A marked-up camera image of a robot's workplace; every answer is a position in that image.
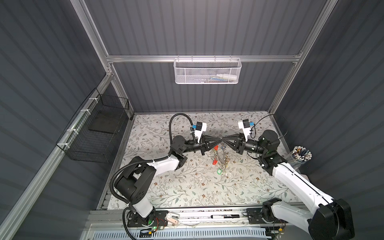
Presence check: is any white wire mesh basket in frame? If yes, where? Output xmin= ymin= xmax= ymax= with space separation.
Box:
xmin=173 ymin=58 xmax=242 ymax=85

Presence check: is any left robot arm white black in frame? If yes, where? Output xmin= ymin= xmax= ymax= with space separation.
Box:
xmin=109 ymin=136 xmax=222 ymax=222

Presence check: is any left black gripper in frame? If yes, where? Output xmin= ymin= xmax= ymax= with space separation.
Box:
xmin=180 ymin=135 xmax=220 ymax=157

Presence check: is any large keyring with coloured keys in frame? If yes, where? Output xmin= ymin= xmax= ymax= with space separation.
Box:
xmin=213 ymin=143 xmax=230 ymax=176

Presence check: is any white bottle in basket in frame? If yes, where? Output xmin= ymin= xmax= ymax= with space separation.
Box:
xmin=216 ymin=74 xmax=238 ymax=82

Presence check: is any black corrugated cable hose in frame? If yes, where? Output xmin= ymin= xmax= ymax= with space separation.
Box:
xmin=109 ymin=113 xmax=196 ymax=240

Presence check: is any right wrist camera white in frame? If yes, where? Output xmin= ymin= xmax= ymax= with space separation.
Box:
xmin=238 ymin=119 xmax=251 ymax=142

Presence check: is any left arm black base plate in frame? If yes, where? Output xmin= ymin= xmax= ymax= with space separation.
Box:
xmin=126 ymin=210 xmax=169 ymax=228

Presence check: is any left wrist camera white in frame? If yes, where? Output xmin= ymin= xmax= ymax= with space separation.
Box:
xmin=192 ymin=122 xmax=207 ymax=143

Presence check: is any clear cup of pens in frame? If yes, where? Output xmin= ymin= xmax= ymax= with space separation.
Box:
xmin=283 ymin=146 xmax=313 ymax=171

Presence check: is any black marker pen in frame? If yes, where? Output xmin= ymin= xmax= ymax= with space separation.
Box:
xmin=211 ymin=215 xmax=240 ymax=219

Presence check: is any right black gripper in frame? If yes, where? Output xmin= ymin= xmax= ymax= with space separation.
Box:
xmin=222 ymin=134 xmax=266 ymax=157

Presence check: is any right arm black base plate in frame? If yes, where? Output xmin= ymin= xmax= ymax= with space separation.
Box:
xmin=243 ymin=207 xmax=287 ymax=225

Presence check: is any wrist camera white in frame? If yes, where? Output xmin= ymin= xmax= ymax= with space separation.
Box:
xmin=192 ymin=122 xmax=207 ymax=143
xmin=238 ymin=119 xmax=251 ymax=142

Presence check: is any black wire mesh basket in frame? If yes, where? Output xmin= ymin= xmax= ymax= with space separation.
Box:
xmin=57 ymin=89 xmax=130 ymax=164

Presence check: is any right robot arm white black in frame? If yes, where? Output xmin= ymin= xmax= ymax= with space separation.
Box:
xmin=222 ymin=130 xmax=355 ymax=240

